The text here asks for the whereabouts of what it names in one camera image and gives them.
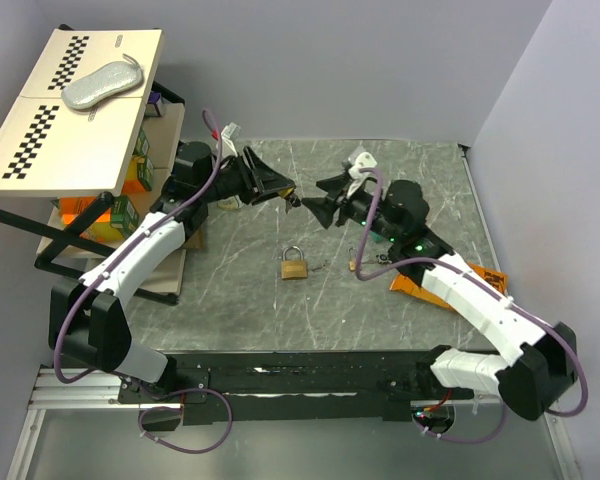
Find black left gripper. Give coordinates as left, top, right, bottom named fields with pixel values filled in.
left=200, top=146, right=295, bottom=206

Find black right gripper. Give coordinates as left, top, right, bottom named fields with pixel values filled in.
left=300, top=173, right=402, bottom=245

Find yellow padlock keys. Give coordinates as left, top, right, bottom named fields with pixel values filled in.
left=285, top=194, right=302, bottom=214

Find small brass padlock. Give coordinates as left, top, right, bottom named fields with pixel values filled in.
left=348, top=247, right=357, bottom=272

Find large brass padlock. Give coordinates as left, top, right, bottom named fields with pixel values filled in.
left=281, top=245, right=309, bottom=280

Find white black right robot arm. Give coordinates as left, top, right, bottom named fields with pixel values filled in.
left=301, top=170, right=589, bottom=420

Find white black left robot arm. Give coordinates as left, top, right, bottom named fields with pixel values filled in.
left=49, top=142, right=300, bottom=402

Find orange honey dijon chip bag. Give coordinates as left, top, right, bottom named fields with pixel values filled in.
left=388, top=262, right=510, bottom=311

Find green orange juice carton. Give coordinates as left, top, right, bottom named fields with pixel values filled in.
left=121, top=156, right=154, bottom=195

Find green tea box upper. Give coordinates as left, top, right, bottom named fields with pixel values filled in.
left=132, top=128, right=150, bottom=157

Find purple white small box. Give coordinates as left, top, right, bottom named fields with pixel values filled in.
left=144, top=91, right=165, bottom=118

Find green yellow tea box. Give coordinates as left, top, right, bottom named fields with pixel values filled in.
left=82, top=195, right=139, bottom=243

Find silver glitter pouch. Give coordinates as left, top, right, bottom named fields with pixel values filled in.
left=61, top=54, right=144, bottom=111

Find checkerboard calibration board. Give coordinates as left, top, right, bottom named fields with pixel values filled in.
left=0, top=29, right=164, bottom=198

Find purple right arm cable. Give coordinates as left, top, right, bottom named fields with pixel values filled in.
left=354, top=167, right=590, bottom=446

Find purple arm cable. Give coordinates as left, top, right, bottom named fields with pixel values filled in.
left=52, top=109, right=234, bottom=456
left=354, top=167, right=590, bottom=446

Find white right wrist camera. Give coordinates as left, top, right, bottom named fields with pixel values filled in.
left=343, top=146, right=377, bottom=199

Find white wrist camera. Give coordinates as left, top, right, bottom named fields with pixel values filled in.
left=343, top=146, right=377, bottom=199
left=212, top=122, right=241, bottom=159

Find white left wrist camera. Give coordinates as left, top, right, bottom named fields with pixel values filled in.
left=212, top=122, right=241, bottom=159

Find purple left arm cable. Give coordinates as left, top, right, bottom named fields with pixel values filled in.
left=52, top=109, right=234, bottom=456

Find black frame beige shelf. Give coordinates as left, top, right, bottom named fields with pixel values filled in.
left=0, top=23, right=187, bottom=307

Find aluminium rail frame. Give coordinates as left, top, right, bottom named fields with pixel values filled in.
left=4, top=144, right=581, bottom=480

